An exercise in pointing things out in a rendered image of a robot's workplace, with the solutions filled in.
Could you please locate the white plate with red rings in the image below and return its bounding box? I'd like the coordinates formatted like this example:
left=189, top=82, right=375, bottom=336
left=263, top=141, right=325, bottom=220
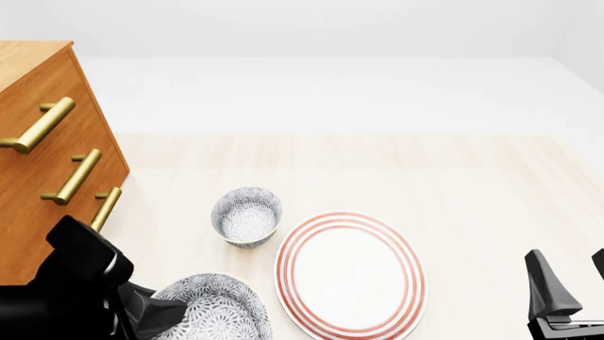
left=273, top=211, right=430, bottom=340

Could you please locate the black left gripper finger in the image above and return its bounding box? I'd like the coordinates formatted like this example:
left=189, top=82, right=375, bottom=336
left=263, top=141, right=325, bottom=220
left=133, top=297, right=191, bottom=340
left=117, top=280, right=158, bottom=320

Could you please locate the small deep patterned bowl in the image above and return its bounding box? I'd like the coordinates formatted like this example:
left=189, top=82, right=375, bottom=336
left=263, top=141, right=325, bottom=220
left=210, top=186, right=284, bottom=249

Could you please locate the wooden cabinet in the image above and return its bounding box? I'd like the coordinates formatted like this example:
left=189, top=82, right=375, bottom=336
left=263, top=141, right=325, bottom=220
left=0, top=40, right=131, bottom=286

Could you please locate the long brass drawer handle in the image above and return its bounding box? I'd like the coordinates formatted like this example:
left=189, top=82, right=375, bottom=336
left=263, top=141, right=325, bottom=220
left=0, top=96, right=76, bottom=156
left=90, top=186, right=124, bottom=234
left=39, top=147, right=104, bottom=207

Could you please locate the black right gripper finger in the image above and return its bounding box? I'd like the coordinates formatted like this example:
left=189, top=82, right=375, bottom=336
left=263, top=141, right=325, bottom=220
left=524, top=248, right=584, bottom=323
left=591, top=247, right=604, bottom=281

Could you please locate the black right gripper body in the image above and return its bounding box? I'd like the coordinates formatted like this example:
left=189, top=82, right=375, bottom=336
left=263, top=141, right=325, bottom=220
left=527, top=306, right=604, bottom=340

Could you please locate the wide patterned bowl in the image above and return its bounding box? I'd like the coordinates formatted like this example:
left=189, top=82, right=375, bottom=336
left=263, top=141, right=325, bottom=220
left=149, top=272, right=275, bottom=340

